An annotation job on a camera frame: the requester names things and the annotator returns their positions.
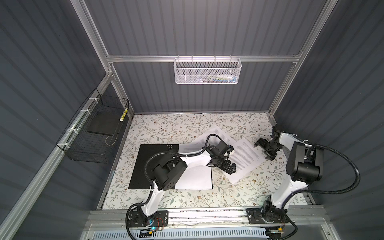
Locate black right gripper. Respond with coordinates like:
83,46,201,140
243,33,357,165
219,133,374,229
255,137,282,161

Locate printed paper sheet back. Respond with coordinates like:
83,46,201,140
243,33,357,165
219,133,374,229
191,125,266,184

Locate black white file folder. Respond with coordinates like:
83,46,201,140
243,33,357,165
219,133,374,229
128,143,214,190

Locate white paper sheet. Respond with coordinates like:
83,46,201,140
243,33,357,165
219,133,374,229
175,151,213,190

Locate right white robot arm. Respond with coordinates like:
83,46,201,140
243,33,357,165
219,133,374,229
246,125,324,224

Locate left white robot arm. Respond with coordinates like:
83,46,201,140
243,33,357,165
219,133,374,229
126,140,236,227

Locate markers in white basket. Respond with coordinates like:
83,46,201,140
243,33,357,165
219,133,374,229
200,75,238,84

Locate yellow marker in basket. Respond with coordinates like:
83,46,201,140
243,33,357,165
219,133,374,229
120,108,128,122

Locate black pad in basket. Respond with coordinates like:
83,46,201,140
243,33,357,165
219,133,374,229
87,113,122,136

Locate left black cable conduit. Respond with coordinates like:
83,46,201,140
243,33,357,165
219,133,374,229
125,133,227,240

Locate white wire basket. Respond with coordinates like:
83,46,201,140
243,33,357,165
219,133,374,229
173,58,242,85

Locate black wire basket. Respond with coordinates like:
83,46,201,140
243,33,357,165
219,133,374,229
57,91,130,164

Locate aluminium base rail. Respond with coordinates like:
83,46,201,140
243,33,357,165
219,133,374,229
80,205,341,240

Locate aluminium frame post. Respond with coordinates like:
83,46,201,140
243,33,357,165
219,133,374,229
70,0,135,116

